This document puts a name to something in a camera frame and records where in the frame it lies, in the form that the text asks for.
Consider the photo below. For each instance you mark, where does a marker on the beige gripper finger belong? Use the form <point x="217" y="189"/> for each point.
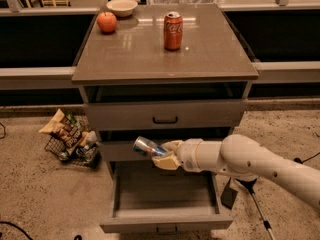
<point x="172" y="145"/>
<point x="167" y="162"/>

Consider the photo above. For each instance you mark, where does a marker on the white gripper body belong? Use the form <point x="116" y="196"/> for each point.
<point x="187" y="154"/>

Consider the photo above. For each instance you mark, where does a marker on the silver blue redbull can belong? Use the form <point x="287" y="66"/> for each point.
<point x="148" y="147"/>

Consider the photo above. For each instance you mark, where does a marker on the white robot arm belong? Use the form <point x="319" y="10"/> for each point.
<point x="242" y="158"/>

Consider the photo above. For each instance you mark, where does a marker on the grey open bottom drawer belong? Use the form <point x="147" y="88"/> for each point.
<point x="145" y="198"/>

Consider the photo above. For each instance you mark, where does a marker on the grey drawer cabinet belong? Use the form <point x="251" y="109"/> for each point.
<point x="132" y="65"/>

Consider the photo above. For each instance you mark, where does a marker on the grey top drawer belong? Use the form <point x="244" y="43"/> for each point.
<point x="165" y="115"/>

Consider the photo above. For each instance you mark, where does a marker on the orange coca-cola can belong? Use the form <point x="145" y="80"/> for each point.
<point x="173" y="30"/>

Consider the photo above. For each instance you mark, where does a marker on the yellow brown snack bag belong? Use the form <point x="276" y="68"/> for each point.
<point x="62" y="129"/>

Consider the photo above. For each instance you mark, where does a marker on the red apple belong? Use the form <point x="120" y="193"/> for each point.
<point x="107" y="22"/>

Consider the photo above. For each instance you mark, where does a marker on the white bowl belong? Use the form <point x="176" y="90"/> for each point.
<point x="122" y="8"/>

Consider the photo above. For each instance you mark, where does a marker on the wire basket with snacks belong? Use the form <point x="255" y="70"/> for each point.
<point x="87" y="155"/>

